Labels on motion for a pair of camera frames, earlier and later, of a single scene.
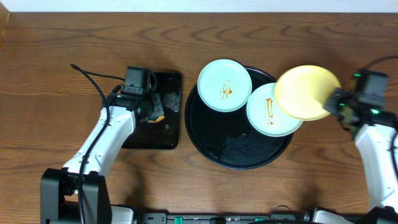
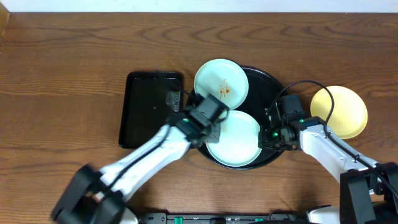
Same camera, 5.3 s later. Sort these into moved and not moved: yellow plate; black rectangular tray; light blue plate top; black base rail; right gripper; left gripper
Moved: yellow plate; right gripper; left gripper
Not moved: light blue plate top; black base rail; black rectangular tray
